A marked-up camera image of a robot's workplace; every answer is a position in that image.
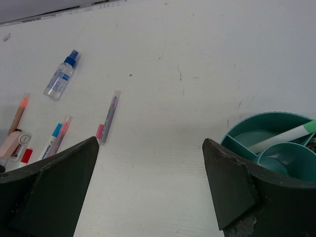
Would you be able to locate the pink cap white marker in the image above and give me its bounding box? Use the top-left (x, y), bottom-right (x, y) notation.
top-left (96, 124), bottom-right (104, 140)

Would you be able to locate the clear blue spray bottle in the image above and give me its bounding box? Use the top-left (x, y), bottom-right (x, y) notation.
top-left (43, 50), bottom-right (79, 100)

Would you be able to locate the pink clear highlighter pen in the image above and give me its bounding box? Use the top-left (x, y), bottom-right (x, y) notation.
top-left (47, 116), bottom-right (73, 157)

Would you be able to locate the pink mini stapler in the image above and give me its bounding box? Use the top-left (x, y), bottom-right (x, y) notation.
top-left (0, 131), bottom-right (31, 161)

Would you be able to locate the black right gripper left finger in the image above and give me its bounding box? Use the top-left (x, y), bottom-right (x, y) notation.
top-left (0, 136), bottom-right (99, 237)

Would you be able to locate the brown orange highlighter pen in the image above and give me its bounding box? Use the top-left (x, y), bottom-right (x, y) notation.
top-left (7, 93), bottom-right (31, 136)

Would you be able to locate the purple clear gel pen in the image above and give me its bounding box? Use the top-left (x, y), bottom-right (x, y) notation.
top-left (99, 90), bottom-right (121, 145)

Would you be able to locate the beige tape roll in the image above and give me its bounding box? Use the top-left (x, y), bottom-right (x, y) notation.
top-left (306, 135), bottom-right (316, 153)

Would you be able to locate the blue cap white marker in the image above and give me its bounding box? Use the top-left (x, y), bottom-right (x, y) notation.
top-left (39, 123), bottom-right (62, 160)

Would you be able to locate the teal round organizer container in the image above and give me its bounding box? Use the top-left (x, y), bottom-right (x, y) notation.
top-left (220, 112), bottom-right (316, 182)

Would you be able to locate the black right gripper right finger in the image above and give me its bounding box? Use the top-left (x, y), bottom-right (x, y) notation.
top-left (202, 139), bottom-right (316, 237)

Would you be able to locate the red cap white marker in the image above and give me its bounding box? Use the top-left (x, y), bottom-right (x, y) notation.
top-left (18, 149), bottom-right (33, 168)

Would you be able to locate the green cap white marker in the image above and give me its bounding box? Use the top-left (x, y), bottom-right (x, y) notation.
top-left (248, 120), bottom-right (316, 154)

